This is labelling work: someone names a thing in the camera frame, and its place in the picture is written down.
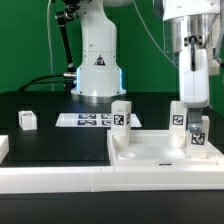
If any white marker base plate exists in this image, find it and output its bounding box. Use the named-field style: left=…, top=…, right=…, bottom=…
left=56, top=113, right=141, bottom=128

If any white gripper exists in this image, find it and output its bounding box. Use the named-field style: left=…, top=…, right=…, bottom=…
left=179, top=49, right=209, bottom=132

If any white U-shaped fence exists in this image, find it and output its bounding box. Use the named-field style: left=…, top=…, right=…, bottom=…
left=0, top=134, right=224, bottom=195

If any thin grey cable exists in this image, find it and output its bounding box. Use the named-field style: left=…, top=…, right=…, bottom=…
left=131, top=0, right=180, bottom=71

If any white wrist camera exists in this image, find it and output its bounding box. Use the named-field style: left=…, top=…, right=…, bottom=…
left=208, top=54, right=224, bottom=75

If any white square table top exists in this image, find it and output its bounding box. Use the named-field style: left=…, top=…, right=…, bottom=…
left=107, top=130, right=224, bottom=167

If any black cable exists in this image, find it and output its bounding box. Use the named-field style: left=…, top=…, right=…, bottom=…
left=18, top=73, right=68, bottom=93

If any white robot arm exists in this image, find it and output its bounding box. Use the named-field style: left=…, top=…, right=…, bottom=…
left=72, top=0, right=224, bottom=133

